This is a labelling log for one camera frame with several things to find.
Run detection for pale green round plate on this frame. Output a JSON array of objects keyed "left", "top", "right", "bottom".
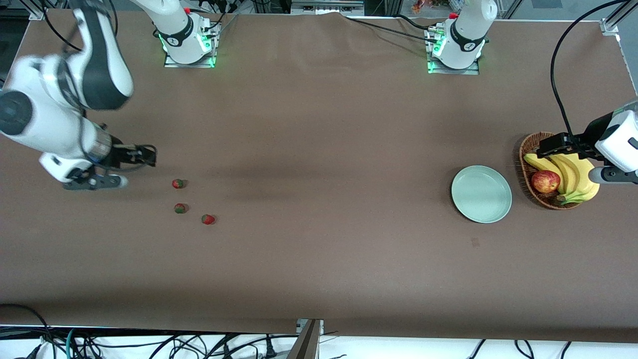
[{"left": 451, "top": 165, "right": 512, "bottom": 223}]

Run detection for brown wicker basket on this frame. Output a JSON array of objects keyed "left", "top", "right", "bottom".
[{"left": 519, "top": 132, "right": 584, "bottom": 210}]

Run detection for yellow banana bunch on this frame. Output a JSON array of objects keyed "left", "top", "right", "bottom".
[{"left": 523, "top": 148, "right": 601, "bottom": 205}]

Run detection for red apple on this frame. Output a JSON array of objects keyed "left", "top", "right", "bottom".
[{"left": 531, "top": 170, "right": 561, "bottom": 194}]

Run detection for table cover cloth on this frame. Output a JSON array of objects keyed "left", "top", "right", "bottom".
[{"left": 0, "top": 9, "right": 638, "bottom": 345}]

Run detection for red orange background items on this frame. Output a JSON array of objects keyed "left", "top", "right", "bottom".
[{"left": 412, "top": 0, "right": 449, "bottom": 14}]

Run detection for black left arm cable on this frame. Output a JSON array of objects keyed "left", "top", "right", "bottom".
[{"left": 550, "top": 0, "right": 629, "bottom": 136}]

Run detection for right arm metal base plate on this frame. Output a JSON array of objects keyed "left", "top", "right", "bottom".
[{"left": 163, "top": 22, "right": 217, "bottom": 68}]

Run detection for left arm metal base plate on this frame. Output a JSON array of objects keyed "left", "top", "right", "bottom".
[{"left": 426, "top": 25, "right": 480, "bottom": 75}]

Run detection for black looped floor cable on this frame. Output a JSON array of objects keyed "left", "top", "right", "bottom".
[{"left": 0, "top": 303, "right": 56, "bottom": 359}]

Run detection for black cable across cloth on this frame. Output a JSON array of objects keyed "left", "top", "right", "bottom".
[{"left": 343, "top": 16, "right": 440, "bottom": 42}]

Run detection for grey metal frame device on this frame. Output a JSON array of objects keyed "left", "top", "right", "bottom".
[{"left": 291, "top": 0, "right": 365, "bottom": 15}]

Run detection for aluminium frame post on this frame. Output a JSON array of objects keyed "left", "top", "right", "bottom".
[{"left": 287, "top": 319, "right": 324, "bottom": 359}]

